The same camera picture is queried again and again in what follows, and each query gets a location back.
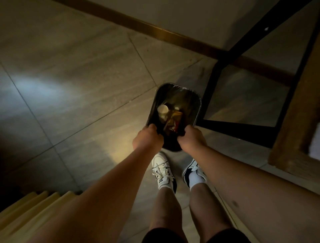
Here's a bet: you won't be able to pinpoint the person's right hand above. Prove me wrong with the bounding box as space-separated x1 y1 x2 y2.
177 125 208 158

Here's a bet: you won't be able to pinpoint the person's left hand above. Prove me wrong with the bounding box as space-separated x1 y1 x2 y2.
132 124 164 157

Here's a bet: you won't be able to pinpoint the white paper cup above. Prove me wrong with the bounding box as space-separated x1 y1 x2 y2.
157 104 169 123

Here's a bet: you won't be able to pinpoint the black trash bin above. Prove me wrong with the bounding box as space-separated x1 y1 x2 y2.
146 83 202 153

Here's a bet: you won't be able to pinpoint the person's right forearm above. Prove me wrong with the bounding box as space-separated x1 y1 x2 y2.
194 145 320 243

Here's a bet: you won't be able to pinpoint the person's left forearm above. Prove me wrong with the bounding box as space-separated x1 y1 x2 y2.
27 148 160 243

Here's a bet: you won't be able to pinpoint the person's right white shoe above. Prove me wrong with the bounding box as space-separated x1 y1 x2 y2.
182 158 208 188

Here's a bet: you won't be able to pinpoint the person's white shoe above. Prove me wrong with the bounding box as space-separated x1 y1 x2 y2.
182 158 208 188
152 152 177 195

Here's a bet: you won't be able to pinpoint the person's left white shoe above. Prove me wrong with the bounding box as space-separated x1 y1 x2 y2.
152 152 177 195

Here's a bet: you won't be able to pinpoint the person's right leg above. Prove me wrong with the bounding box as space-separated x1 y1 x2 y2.
189 183 233 238

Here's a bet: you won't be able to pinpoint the black shorts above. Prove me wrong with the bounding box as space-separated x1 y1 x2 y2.
142 226 252 243

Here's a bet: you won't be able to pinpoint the yellow pleated fabric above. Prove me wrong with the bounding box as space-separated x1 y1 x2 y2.
0 191 83 243

